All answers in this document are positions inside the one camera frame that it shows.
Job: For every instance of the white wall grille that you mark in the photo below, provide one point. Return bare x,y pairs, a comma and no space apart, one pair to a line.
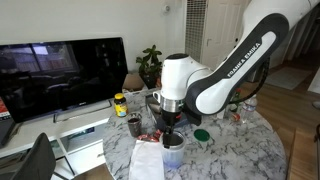
195,30

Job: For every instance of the clear plastic water bottle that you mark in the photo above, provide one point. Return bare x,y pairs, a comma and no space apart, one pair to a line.
249,110

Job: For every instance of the round white thermostat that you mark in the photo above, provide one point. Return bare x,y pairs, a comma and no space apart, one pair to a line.
166,8

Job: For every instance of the white paper napkin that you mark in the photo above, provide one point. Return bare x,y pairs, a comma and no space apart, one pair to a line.
146,161

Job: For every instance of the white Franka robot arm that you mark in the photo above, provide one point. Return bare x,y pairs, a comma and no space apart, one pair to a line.
213,90

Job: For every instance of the small glass dark contents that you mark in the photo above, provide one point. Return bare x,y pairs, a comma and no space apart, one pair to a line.
134,125

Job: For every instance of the green sauce bottle red cap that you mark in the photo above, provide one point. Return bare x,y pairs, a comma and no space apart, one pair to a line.
236,106

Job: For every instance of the white television stand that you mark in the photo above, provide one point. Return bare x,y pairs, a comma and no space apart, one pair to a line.
76,133

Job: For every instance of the grey floor rug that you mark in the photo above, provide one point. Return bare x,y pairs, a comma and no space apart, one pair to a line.
286,78

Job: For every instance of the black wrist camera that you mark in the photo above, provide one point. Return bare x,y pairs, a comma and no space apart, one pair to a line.
192,116

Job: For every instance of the red white snack packet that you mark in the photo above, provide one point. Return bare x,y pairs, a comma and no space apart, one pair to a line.
146,137

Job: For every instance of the white lotion bottle blue cap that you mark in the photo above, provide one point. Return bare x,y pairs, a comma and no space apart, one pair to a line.
221,115

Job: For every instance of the black flat screen television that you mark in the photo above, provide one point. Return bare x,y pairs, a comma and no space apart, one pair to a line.
63,73

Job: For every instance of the green round lid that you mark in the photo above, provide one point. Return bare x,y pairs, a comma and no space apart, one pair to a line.
202,135

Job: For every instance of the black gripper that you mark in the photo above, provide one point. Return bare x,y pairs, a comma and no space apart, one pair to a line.
171,120

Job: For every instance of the red white box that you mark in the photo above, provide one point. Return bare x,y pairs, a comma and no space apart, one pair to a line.
4,108

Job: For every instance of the wooden side table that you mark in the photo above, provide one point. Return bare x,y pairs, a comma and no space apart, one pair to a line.
303,156

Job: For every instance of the navy blue open box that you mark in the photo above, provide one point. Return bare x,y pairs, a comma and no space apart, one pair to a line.
151,111

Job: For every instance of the black laptop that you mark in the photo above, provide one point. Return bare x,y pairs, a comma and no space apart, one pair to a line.
6,131

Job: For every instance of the black chair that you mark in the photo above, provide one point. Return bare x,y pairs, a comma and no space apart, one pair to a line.
36,160

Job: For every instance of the green potted plant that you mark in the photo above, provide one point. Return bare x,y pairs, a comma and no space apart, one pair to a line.
150,65

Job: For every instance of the white door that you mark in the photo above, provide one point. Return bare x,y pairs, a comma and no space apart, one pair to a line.
221,30

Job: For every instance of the orange black game box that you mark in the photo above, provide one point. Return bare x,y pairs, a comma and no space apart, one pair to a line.
159,81

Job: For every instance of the yellow lid vitamin bottle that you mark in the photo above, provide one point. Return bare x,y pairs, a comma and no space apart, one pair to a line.
120,106

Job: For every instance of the open cardboard box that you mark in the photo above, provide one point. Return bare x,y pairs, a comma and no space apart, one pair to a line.
133,81

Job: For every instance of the silver metal cup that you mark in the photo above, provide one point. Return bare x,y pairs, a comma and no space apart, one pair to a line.
179,140

